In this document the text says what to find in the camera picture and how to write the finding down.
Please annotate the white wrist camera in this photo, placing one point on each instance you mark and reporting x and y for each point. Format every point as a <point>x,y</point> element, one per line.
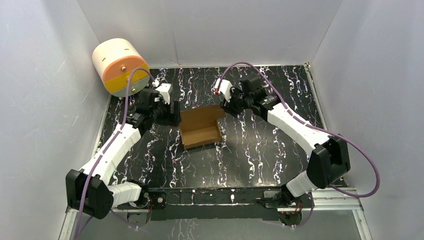
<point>223,87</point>
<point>165,90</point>

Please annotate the aluminium front rail frame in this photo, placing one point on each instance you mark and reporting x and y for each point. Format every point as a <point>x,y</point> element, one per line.
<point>227,203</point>

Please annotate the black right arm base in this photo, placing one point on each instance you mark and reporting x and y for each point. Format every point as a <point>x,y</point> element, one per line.
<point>289,208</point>

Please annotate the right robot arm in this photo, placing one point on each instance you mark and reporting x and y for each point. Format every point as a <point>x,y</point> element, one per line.
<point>328,155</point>

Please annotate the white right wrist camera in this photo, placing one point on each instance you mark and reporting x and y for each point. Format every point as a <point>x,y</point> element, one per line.
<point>223,87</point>

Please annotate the brown cardboard box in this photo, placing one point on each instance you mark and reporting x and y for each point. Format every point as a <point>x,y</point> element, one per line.
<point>200,126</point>

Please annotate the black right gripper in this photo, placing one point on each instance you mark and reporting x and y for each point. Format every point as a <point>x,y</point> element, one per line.
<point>228,107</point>

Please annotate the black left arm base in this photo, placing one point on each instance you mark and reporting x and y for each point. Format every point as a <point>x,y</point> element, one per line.
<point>138,201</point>

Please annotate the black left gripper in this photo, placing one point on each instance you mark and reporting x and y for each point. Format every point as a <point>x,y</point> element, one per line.
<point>170,114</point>

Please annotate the round pastel drawer cabinet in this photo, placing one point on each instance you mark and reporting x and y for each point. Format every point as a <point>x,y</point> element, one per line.
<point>114,60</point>

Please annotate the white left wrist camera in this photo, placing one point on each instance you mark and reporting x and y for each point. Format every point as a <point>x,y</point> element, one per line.
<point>165,90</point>

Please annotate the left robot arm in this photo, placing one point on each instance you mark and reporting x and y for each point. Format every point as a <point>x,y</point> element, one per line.
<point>88,188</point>

